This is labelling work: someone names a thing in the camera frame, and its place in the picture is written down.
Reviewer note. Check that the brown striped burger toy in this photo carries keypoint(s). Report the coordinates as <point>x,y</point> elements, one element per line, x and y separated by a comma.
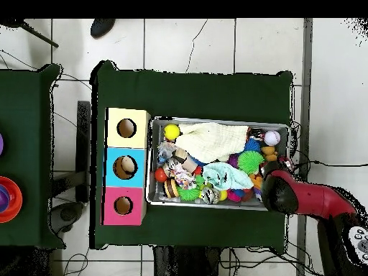
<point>171,188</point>

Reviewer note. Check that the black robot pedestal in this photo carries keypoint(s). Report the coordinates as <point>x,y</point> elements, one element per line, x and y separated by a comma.
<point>187,263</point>

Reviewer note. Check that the mint green cloth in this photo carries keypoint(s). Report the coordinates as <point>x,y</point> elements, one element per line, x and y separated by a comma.
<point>230,175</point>

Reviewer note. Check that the blue spiky ball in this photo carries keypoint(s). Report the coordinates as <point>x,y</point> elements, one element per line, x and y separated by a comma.
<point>252,145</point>

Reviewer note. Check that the dark green tablecloth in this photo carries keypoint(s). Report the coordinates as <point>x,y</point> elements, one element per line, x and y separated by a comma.
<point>26,115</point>
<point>195,95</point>

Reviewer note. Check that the orange plastic toy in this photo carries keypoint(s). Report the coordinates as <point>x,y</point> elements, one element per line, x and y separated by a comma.
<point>256,181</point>

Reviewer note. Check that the large green spiky ball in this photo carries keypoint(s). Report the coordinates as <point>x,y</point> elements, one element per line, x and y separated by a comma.
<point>250,162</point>

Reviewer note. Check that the purple plastic bowl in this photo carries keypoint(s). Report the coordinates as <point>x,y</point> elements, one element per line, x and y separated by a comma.
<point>3,199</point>

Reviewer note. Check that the yellow ball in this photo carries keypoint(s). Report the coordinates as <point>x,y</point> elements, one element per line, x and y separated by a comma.
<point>172,132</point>

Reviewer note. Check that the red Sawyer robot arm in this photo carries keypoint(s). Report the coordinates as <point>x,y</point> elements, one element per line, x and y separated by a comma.
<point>313,198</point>

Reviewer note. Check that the orange plastic bowl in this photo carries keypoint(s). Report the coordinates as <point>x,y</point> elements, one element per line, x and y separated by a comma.
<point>15,201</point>

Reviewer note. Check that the shallow clear mesh bin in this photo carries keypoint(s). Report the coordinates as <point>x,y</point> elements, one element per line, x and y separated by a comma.
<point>154,135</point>

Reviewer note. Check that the orange teddy bear toy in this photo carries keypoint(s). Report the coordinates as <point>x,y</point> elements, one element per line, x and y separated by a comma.
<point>269,153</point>

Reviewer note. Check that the red-orange ball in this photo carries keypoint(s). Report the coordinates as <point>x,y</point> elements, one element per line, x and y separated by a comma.
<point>160,175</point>

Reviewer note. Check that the white baseball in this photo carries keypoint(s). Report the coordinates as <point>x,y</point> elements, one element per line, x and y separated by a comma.
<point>271,138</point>

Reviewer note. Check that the wooden three-hole sorting box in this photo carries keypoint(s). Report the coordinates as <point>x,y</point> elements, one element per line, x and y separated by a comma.
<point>138,178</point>

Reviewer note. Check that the black tripod leg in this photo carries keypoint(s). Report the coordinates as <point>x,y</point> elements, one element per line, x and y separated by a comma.
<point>37,35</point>

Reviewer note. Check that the cream muslin cloth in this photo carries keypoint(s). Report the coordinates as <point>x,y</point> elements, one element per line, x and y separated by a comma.
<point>210,142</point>

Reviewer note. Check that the person's foot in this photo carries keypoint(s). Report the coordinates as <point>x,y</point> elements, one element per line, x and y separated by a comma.
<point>102,27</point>

